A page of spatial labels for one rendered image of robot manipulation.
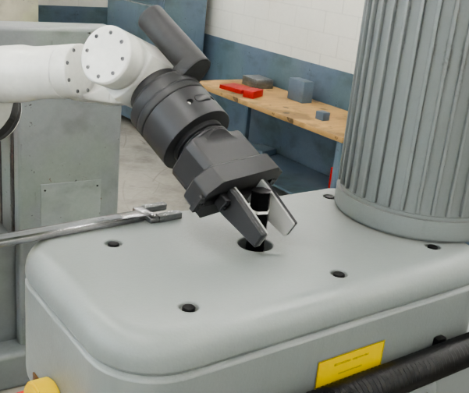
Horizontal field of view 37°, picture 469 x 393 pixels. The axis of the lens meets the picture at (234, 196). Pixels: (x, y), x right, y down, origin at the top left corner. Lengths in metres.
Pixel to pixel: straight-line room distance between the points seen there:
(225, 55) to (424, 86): 7.35
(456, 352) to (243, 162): 0.30
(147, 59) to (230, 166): 0.16
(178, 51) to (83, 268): 0.27
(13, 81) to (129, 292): 0.37
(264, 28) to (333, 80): 1.18
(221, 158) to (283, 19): 6.59
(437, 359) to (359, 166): 0.23
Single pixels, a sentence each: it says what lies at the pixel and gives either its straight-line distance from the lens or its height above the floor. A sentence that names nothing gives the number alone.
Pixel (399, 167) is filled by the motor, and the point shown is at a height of 1.97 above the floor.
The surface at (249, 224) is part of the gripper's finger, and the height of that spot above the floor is 1.92.
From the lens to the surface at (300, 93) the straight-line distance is 6.59.
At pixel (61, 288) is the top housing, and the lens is 0.65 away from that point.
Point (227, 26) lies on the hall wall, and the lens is 8.08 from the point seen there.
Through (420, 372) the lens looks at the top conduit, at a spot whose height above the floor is 1.80.
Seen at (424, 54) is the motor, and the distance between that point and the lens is 0.77.
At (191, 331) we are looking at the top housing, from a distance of 0.58.
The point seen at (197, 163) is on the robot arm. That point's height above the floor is 1.97.
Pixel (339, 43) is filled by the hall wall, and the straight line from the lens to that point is 6.68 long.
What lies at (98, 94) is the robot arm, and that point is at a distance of 0.88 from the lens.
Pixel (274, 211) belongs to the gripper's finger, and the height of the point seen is 1.92.
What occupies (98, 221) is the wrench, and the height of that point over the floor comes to 1.90.
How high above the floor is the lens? 2.18
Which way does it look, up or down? 20 degrees down
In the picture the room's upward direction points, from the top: 6 degrees clockwise
